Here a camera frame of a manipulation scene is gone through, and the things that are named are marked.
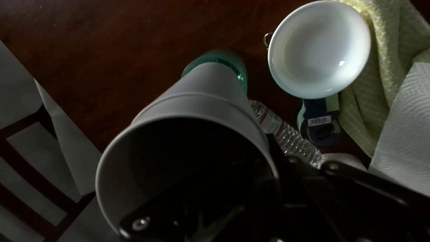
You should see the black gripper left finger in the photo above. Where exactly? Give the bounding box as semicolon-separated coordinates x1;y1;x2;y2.
117;156;270;242

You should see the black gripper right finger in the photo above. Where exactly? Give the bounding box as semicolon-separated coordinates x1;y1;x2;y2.
266;133;430;242

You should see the tall white cup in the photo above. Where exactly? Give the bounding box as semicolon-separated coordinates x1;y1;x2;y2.
94;61;281;240

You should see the green plastic cup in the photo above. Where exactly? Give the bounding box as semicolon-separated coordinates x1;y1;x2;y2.
180;49;250;97

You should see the blue labelled packet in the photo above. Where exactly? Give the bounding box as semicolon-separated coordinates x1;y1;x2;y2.
295;94;345;151

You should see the clear plastic water bottle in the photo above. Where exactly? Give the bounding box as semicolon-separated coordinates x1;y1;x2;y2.
247;98;373;172

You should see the white paper towel roll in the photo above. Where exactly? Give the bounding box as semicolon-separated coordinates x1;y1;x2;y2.
367;47;430;199

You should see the yellow-green cloth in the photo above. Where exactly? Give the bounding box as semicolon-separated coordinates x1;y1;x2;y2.
334;0;430;159

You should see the white bowl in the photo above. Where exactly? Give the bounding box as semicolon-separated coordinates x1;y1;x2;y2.
264;0;373;101

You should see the dark wooden slat chair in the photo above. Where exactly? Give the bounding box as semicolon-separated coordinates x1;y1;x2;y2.
0;106;98;242

